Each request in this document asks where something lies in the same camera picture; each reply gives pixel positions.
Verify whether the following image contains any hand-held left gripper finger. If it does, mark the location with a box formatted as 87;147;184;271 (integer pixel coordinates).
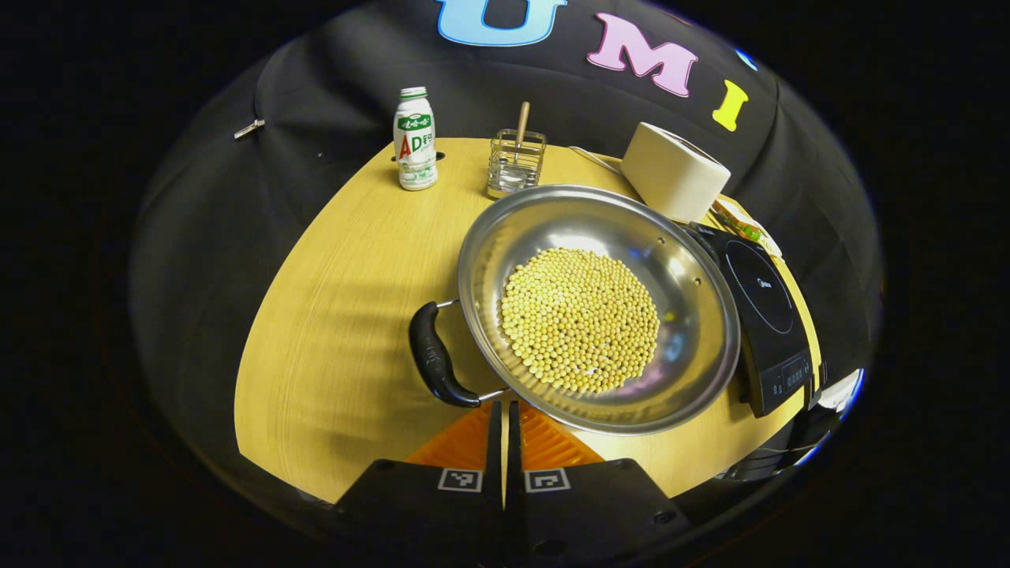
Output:
331;401;506;555
505;401;692;558

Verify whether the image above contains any steel pot with black handles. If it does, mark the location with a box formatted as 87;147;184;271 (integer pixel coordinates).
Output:
408;185;743;436

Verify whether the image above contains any black induction cooktop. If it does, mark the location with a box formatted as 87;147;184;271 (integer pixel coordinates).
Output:
686;222;826;419

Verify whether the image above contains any pile of soybeans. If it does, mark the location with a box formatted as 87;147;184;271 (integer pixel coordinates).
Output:
499;248;661;395

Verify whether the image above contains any white drink bottle green label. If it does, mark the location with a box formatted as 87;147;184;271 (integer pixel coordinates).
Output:
393;87;439;192

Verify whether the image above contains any white toaster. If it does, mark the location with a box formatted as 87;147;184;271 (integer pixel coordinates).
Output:
620;121;732;224

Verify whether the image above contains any white divided dish of beans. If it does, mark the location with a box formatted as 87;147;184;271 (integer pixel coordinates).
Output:
710;197;784;258

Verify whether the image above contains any black backdrop cloth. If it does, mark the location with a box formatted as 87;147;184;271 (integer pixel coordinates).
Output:
130;0;885;498

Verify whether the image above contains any metal wire utensil holder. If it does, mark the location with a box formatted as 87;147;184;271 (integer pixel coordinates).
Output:
487;129;548;200

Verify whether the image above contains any white toaster cable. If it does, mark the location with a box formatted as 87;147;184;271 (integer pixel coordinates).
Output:
568;146;626;177

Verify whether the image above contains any wooden-handled spoon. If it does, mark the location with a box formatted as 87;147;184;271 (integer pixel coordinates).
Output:
509;101;532;170

